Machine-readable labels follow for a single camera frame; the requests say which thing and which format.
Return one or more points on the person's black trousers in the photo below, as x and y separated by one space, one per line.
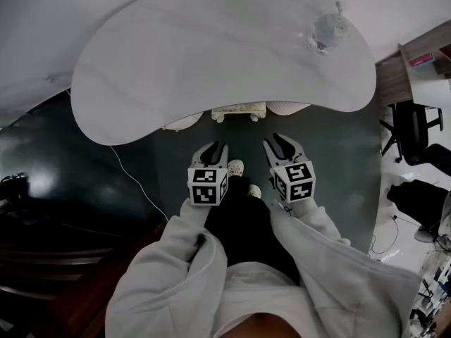
246 231

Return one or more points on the white shirt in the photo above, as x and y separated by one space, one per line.
264 294

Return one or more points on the white curved desk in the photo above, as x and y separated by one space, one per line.
211 48

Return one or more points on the white perforated shoe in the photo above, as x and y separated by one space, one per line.
235 167
254 191

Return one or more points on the person's left forearm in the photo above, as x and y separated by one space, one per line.
192 224

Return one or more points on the cream upholstered stool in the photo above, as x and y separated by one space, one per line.
239 109

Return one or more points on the wooden shelf unit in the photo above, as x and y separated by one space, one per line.
391 79

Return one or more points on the person's right forearm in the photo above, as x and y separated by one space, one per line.
310 220

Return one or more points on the white zip jacket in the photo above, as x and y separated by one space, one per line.
352 287

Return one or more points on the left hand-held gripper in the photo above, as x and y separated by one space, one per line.
206 188

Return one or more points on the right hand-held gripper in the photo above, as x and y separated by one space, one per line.
296 183

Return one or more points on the clear glass bottle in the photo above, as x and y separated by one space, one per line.
326 30

